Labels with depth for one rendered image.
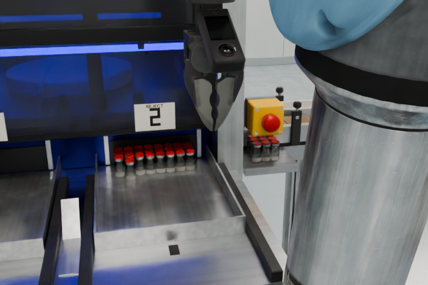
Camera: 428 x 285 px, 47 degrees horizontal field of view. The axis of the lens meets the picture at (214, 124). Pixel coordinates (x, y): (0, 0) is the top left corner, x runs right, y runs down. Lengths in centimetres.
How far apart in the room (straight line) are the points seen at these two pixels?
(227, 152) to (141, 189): 21
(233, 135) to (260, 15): 484
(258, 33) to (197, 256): 518
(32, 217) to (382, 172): 79
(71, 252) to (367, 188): 65
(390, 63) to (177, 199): 79
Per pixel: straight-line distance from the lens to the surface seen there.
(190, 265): 82
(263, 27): 592
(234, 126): 108
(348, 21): 22
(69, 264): 85
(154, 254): 84
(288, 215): 141
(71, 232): 91
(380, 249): 33
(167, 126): 105
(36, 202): 104
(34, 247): 87
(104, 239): 86
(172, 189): 104
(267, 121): 106
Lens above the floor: 136
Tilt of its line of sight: 20 degrees down
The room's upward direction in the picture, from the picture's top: straight up
